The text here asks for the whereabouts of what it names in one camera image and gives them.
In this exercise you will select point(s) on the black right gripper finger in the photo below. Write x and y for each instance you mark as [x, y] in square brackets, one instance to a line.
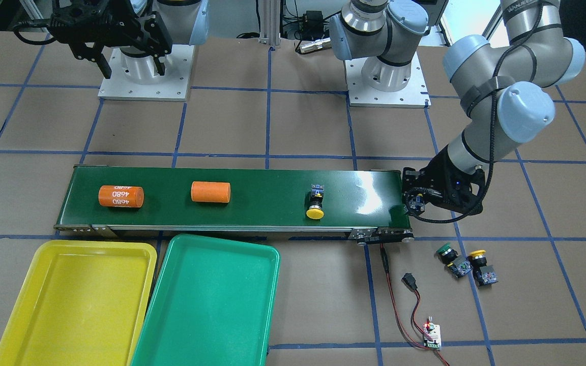
[155, 41]
[94, 53]

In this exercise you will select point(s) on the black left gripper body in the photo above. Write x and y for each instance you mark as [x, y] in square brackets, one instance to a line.
[438, 175]

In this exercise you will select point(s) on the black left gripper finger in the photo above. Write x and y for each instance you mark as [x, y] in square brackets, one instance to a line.
[411, 179]
[413, 193]

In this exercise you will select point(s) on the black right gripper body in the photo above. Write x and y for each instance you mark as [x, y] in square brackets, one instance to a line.
[140, 35]

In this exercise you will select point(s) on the green push button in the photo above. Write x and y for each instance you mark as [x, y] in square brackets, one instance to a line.
[456, 264]
[417, 203]

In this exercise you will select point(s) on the yellow push button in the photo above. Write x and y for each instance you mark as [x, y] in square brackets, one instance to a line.
[484, 274]
[314, 208]

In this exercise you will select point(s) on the orange cylinder labelled 4680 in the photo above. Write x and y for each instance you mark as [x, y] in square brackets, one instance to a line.
[121, 196]

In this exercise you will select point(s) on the plain orange cylinder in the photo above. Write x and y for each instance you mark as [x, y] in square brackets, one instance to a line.
[211, 191]

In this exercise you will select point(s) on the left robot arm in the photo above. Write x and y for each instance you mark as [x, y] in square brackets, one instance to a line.
[501, 90]

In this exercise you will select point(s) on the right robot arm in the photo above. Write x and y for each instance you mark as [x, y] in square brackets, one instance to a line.
[186, 21]

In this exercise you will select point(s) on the green conveyor belt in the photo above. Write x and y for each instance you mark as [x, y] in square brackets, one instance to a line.
[366, 206]

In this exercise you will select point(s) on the small controller circuit board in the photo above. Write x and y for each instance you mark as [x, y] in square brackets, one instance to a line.
[432, 335]

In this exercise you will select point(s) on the green tray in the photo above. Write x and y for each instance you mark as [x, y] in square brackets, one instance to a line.
[212, 304]

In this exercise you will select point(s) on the yellow tray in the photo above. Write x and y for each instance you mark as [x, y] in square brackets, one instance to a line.
[81, 303]

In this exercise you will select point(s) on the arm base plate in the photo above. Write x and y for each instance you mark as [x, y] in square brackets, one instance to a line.
[372, 83]
[145, 84]

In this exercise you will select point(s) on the aluminium frame post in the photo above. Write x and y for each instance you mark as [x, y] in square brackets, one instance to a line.
[269, 18]

